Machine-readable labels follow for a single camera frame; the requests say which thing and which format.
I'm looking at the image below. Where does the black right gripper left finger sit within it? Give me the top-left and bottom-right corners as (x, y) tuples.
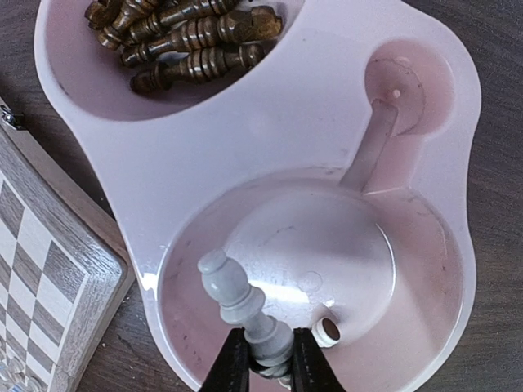
(199, 327), (250, 392)

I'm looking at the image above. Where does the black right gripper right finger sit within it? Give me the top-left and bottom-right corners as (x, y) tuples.
(290, 328), (346, 392)

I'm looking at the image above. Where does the pink double bowl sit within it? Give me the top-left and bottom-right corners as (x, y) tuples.
(34, 1), (481, 391)

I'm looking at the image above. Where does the wooden chess board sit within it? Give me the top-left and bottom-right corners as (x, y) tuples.
(1, 104), (135, 391)

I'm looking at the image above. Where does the dark chess pieces pile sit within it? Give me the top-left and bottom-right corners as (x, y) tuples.
(84, 1), (284, 95)

